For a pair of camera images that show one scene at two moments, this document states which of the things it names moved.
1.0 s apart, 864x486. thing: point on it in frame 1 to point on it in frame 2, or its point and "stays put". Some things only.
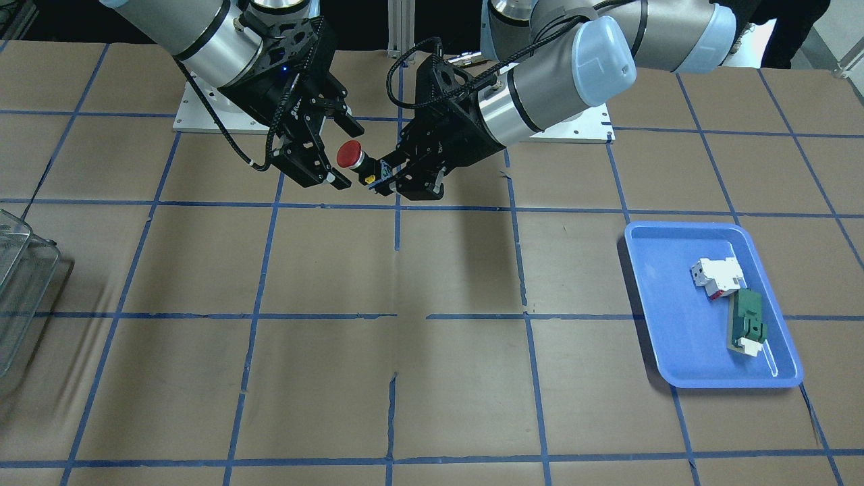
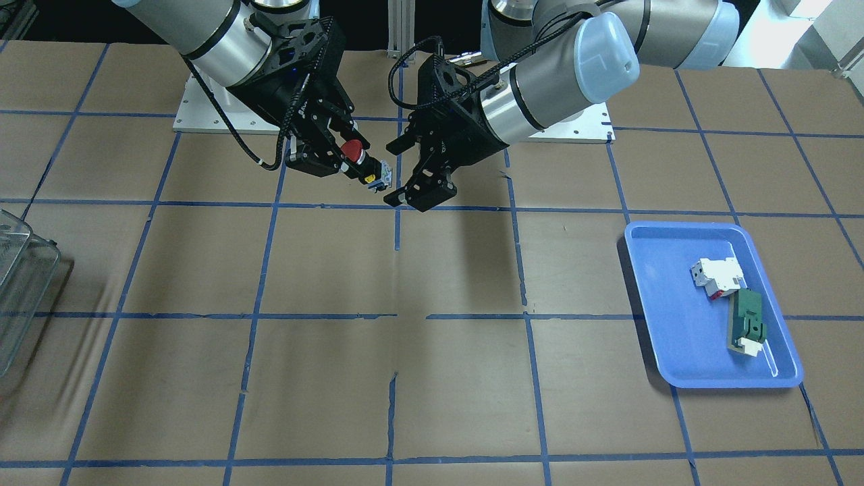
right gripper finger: x=337 y=179 to x=352 y=171
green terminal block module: x=746 y=333 stays put
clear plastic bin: x=28 y=263 stays put
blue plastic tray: x=688 y=331 stays put
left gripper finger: x=396 y=160 to x=399 y=144
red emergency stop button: x=350 y=154 stays put
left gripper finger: x=389 y=185 to x=400 y=196
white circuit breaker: x=720 y=277 stays put
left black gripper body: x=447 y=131 stays put
